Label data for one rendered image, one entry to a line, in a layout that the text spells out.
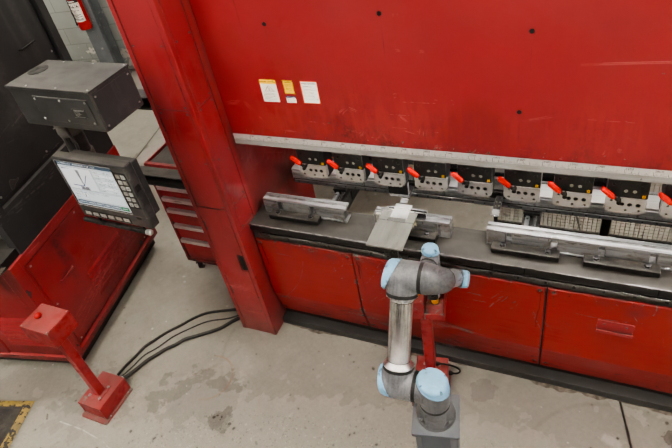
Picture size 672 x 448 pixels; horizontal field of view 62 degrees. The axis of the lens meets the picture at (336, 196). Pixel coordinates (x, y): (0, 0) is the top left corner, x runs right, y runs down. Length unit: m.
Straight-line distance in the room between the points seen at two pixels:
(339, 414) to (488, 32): 2.15
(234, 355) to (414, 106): 2.04
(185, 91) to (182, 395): 1.88
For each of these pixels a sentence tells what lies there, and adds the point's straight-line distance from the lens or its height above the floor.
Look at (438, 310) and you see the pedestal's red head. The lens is 2.72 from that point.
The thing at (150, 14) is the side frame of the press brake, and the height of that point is 2.11.
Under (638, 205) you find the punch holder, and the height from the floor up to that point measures 1.21.
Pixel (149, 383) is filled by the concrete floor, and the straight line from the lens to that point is 3.79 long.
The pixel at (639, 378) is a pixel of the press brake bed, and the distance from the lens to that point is 3.23.
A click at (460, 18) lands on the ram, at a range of 2.16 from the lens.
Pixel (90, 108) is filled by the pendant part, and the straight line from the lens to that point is 2.48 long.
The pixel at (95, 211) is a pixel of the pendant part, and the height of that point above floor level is 1.29.
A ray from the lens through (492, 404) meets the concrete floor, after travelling 3.27.
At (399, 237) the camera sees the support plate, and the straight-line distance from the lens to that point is 2.64.
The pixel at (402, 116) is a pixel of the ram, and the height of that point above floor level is 1.57.
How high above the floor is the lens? 2.80
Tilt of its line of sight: 38 degrees down
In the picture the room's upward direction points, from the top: 12 degrees counter-clockwise
